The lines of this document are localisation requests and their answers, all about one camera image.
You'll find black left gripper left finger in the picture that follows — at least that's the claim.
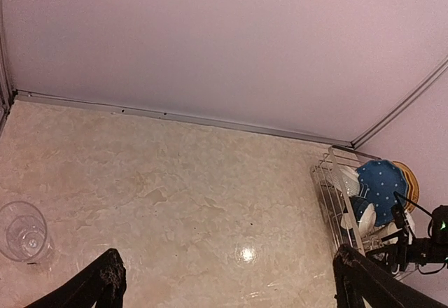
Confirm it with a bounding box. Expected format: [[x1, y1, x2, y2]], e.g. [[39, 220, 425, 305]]
[[28, 248, 127, 307]]

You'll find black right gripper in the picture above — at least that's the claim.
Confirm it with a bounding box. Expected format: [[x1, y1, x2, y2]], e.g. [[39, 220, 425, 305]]
[[363, 237, 417, 275]]

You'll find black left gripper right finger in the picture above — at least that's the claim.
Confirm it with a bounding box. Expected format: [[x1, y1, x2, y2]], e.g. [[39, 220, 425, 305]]
[[332, 244, 445, 308]]

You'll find yellow polka dot plate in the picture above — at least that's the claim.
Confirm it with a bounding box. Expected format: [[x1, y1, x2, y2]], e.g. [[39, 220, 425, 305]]
[[393, 161, 420, 204]]

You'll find blue polka dot plate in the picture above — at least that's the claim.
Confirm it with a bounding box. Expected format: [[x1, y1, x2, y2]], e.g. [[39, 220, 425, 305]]
[[356, 160, 409, 227]]

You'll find large clear glass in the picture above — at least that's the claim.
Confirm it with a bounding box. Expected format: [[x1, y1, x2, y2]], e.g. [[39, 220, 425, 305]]
[[1, 201, 51, 265]]

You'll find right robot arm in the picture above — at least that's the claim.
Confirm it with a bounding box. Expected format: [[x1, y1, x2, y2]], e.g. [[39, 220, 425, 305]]
[[365, 204, 447, 275]]

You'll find white mug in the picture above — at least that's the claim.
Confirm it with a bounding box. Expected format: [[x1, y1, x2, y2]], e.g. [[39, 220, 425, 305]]
[[372, 222, 399, 245]]

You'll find teal white bowl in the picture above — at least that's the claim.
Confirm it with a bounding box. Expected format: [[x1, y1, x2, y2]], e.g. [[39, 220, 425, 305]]
[[349, 197, 377, 238]]

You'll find light green bowl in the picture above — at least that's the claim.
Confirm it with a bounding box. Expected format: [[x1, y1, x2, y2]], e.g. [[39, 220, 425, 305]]
[[339, 165, 361, 197]]

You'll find wire dish rack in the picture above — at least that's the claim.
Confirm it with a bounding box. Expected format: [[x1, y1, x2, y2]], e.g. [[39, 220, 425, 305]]
[[311, 145, 416, 280]]

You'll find right aluminium post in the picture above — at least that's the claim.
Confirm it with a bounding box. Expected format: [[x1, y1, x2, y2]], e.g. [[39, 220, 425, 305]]
[[351, 55, 448, 149]]

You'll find aluminium post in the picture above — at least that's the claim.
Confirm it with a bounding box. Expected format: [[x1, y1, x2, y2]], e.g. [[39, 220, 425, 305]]
[[0, 0, 17, 132], [351, 55, 448, 149]]

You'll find back aluminium rail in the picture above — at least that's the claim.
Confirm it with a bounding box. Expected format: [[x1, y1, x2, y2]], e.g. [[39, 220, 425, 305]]
[[15, 90, 353, 148]]

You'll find left aluminium post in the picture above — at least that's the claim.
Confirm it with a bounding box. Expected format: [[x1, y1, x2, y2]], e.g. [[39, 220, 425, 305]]
[[0, 0, 17, 132]]

